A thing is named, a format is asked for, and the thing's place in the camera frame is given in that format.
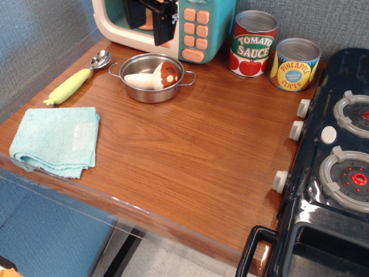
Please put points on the spoon with green handle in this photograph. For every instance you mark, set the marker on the spoon with green handle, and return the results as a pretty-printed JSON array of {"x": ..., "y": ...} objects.
[{"x": 73, "y": 83}]

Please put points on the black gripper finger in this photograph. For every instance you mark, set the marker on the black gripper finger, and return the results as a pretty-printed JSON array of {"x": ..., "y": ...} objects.
[
  {"x": 135, "y": 13},
  {"x": 165, "y": 16}
]

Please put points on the orange microwave plate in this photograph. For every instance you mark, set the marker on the orange microwave plate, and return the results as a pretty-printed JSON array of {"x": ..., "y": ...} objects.
[{"x": 148, "y": 25}]

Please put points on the clear acrylic table guard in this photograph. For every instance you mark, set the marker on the clear acrylic table guard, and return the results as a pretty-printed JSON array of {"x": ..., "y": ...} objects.
[{"x": 53, "y": 227}]

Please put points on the black toy stove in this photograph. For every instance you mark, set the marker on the black toy stove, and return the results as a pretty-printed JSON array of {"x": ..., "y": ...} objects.
[{"x": 323, "y": 215}]

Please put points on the pineapple slices can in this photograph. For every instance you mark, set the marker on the pineapple slices can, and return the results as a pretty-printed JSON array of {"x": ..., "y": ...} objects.
[{"x": 295, "y": 63}]

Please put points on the tomato sauce can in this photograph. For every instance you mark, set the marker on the tomato sauce can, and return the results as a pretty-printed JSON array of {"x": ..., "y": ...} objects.
[{"x": 253, "y": 37}]

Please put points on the plush brown white mushroom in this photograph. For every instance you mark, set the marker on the plush brown white mushroom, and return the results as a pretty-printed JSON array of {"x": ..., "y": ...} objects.
[{"x": 164, "y": 76}]

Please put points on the orange plush object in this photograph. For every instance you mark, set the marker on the orange plush object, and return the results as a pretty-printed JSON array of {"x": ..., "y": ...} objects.
[{"x": 9, "y": 272}]

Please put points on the small metal pot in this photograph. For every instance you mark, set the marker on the small metal pot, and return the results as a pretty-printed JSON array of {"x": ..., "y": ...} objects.
[{"x": 147, "y": 63}]

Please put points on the teal toy microwave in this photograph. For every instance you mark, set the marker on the teal toy microwave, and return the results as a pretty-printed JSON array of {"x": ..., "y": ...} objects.
[{"x": 200, "y": 31}]

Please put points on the light blue folded cloth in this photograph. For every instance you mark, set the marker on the light blue folded cloth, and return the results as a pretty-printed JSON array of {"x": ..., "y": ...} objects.
[{"x": 61, "y": 141}]

